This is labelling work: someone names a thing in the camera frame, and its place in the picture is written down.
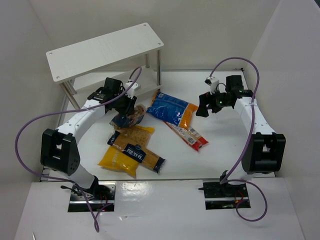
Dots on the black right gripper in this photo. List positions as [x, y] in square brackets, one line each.
[209, 104]

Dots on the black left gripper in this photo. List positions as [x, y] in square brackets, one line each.
[127, 108]

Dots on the fusilli bag with dark label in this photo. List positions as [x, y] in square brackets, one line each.
[124, 122]

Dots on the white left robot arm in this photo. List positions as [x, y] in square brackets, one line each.
[59, 147]

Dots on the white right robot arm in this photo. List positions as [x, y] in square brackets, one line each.
[264, 148]

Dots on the blue and orange pasta bag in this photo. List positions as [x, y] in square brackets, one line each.
[172, 110]

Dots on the white two-tier shelf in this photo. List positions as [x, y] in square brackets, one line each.
[85, 59]

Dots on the yellow fusilli pasta bag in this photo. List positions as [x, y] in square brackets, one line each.
[116, 158]

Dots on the red spaghetti packet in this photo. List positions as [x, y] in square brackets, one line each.
[190, 136]

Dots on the spaghetti bag with navy ends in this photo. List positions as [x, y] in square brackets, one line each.
[136, 151]

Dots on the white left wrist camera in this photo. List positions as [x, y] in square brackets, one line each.
[131, 89]

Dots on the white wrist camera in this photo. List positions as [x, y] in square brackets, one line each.
[131, 89]
[213, 83]

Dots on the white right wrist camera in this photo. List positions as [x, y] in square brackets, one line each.
[213, 83]

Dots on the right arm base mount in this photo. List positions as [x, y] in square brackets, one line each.
[224, 196]

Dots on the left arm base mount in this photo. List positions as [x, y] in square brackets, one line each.
[77, 203]

